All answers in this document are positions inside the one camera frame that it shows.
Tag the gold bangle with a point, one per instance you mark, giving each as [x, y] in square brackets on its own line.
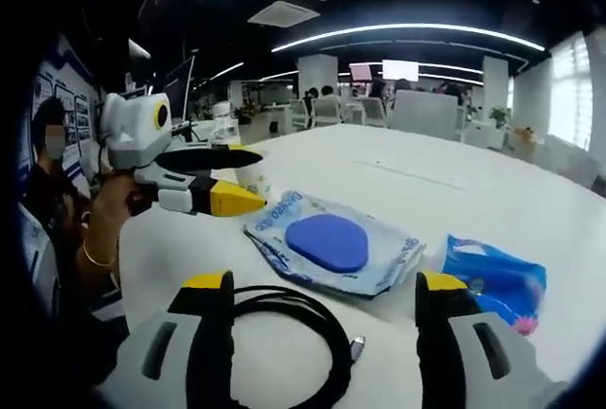
[97, 262]

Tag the white mesh office chair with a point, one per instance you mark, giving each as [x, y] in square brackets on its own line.
[374, 111]
[327, 111]

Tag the white table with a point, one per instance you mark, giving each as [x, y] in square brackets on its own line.
[497, 200]

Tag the person's black shirt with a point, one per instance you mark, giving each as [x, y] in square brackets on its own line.
[47, 191]

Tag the blue tissue pack item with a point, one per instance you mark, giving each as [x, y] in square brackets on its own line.
[497, 276]

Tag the wall poster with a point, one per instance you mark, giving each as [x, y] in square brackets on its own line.
[78, 111]

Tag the person's left hand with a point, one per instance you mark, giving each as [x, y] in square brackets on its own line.
[113, 200]

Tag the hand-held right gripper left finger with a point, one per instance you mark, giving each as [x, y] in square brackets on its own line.
[203, 361]

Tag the white paper cup item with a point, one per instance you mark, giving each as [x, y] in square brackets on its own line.
[253, 182]

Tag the clear bag with blue pad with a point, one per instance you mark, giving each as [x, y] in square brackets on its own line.
[326, 243]

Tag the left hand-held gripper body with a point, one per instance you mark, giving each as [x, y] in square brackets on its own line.
[135, 129]

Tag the person's head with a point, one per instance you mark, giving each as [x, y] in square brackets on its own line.
[45, 111]

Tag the open laptop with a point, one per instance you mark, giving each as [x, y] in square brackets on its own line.
[179, 89]

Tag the orange item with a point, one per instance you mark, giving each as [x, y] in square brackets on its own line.
[524, 132]

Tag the white pillar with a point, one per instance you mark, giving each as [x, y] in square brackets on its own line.
[318, 73]
[495, 80]

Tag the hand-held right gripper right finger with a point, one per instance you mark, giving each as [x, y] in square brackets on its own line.
[445, 361]

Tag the potted plant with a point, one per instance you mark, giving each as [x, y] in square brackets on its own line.
[498, 115]

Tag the pink monitor screen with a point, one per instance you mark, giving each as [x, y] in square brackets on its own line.
[360, 72]

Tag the white monitor screen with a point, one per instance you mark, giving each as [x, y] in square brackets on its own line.
[400, 70]

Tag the ceiling air conditioner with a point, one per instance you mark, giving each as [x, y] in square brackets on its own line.
[284, 13]

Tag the narrow window with blinds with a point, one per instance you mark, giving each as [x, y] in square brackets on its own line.
[570, 92]

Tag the white chair back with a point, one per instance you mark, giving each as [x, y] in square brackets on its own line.
[426, 111]

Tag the curved ceiling light strip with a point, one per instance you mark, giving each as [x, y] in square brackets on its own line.
[416, 28]

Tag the clear water bottle item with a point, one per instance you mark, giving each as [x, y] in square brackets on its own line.
[222, 132]

